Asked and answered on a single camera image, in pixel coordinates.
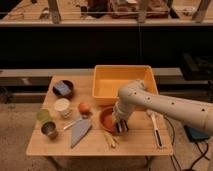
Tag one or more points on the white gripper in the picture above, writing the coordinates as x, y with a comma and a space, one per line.
121, 111

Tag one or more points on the red bowl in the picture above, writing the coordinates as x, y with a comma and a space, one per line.
106, 122

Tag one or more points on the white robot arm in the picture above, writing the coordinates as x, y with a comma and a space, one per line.
193, 113

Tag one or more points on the grey trowel spatula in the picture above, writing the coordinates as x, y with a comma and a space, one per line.
79, 128

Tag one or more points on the orange ball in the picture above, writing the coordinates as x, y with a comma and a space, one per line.
83, 108

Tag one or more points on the yellow plastic bin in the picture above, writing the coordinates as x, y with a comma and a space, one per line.
107, 79

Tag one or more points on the wooden table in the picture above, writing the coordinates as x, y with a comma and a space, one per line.
139, 141

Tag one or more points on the white cup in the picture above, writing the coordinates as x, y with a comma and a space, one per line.
62, 106

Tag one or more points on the blue sponge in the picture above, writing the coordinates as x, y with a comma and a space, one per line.
62, 88

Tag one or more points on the blue floor box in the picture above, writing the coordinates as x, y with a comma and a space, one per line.
195, 135

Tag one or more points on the metal cup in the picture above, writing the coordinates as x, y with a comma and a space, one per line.
49, 129

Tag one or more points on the green cup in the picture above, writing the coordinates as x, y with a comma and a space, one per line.
43, 116

